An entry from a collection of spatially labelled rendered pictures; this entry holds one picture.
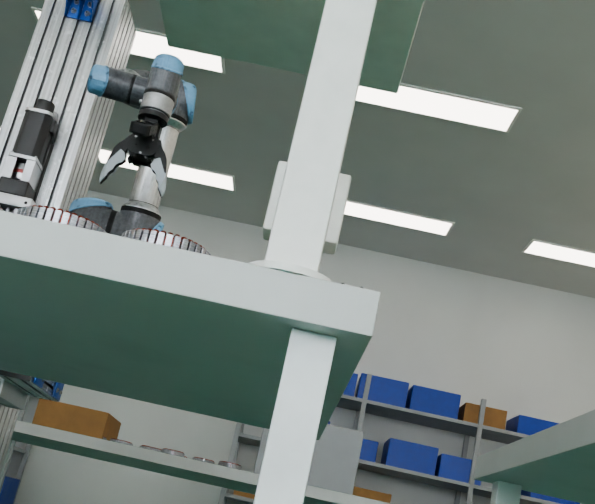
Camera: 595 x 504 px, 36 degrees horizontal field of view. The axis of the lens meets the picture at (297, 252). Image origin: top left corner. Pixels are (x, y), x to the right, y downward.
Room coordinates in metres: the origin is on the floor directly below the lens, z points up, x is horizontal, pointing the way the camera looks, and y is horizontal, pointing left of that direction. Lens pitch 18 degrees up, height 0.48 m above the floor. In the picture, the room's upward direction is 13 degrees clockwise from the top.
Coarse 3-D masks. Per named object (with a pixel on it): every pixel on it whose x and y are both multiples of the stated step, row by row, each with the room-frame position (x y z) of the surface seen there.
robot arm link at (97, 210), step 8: (80, 200) 2.38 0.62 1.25; (88, 200) 2.37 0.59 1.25; (96, 200) 2.38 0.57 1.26; (104, 200) 2.39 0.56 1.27; (72, 208) 2.39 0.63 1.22; (80, 208) 2.38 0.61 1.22; (88, 208) 2.37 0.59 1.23; (96, 208) 2.38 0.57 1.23; (104, 208) 2.39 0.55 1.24; (112, 208) 2.42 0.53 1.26; (88, 216) 2.37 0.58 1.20; (96, 216) 2.38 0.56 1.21; (104, 216) 2.38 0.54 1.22; (112, 216) 2.39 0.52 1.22; (104, 224) 2.38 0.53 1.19; (112, 224) 2.38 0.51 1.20
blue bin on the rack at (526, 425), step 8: (520, 416) 7.64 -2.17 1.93; (512, 424) 7.83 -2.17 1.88; (520, 424) 7.64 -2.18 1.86; (528, 424) 7.64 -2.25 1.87; (536, 424) 7.64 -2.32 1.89; (544, 424) 7.64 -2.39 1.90; (552, 424) 7.64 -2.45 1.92; (520, 432) 7.64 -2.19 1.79; (528, 432) 7.64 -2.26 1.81; (536, 432) 7.64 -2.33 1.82
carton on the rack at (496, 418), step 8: (464, 408) 7.72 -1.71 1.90; (472, 408) 7.68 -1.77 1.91; (488, 408) 7.68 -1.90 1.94; (464, 416) 7.69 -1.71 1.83; (472, 416) 7.68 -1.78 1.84; (488, 416) 7.68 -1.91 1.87; (496, 416) 7.67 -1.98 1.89; (504, 416) 7.67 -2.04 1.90; (488, 424) 7.68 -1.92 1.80; (496, 424) 7.67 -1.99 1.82; (504, 424) 7.67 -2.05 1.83
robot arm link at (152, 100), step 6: (144, 96) 1.93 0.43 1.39; (150, 96) 1.92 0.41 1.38; (156, 96) 1.92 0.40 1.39; (162, 96) 1.92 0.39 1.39; (144, 102) 1.93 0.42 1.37; (150, 102) 1.92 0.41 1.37; (156, 102) 1.92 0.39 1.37; (162, 102) 1.92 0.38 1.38; (168, 102) 1.93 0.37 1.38; (150, 108) 1.92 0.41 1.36; (156, 108) 1.92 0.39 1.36; (162, 108) 1.92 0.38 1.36; (168, 108) 1.93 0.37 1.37; (168, 114) 1.94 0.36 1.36
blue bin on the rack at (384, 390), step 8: (360, 376) 7.79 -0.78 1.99; (376, 376) 7.69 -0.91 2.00; (360, 384) 7.70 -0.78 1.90; (376, 384) 7.69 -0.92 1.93; (384, 384) 7.69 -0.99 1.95; (392, 384) 7.69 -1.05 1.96; (400, 384) 7.68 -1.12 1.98; (408, 384) 7.68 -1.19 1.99; (360, 392) 7.70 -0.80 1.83; (376, 392) 7.69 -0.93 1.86; (384, 392) 7.69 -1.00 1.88; (392, 392) 7.68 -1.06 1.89; (400, 392) 7.68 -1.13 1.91; (376, 400) 7.69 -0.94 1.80; (384, 400) 7.69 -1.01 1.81; (392, 400) 7.68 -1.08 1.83; (400, 400) 7.68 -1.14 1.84
